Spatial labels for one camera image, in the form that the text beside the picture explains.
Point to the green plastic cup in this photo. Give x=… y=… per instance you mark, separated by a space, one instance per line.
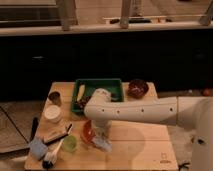
x=69 y=143

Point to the green plastic tray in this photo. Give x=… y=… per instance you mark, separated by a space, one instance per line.
x=113 y=85

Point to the white round container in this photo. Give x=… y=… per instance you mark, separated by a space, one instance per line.
x=53 y=113

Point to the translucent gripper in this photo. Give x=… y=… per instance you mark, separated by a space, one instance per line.
x=101 y=128

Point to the red orange bowl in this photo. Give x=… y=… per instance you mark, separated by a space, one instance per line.
x=87 y=133

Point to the white dish brush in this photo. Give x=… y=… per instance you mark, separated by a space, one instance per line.
x=51 y=157

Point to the blue sponge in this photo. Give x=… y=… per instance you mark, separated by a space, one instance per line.
x=38 y=148

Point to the black flat tool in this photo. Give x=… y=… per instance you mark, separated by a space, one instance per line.
x=34 y=127

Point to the light blue towel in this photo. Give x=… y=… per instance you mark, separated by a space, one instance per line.
x=102 y=143

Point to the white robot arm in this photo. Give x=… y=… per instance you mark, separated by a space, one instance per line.
x=186 y=112

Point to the yellow corn cob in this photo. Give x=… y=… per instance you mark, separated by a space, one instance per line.
x=80 y=92

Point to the metal cup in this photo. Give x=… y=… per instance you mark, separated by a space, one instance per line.
x=55 y=98

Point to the dark grape bunch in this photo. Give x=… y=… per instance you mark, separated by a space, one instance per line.
x=82 y=102

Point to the dark red bowl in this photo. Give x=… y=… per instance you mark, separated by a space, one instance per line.
x=137 y=88

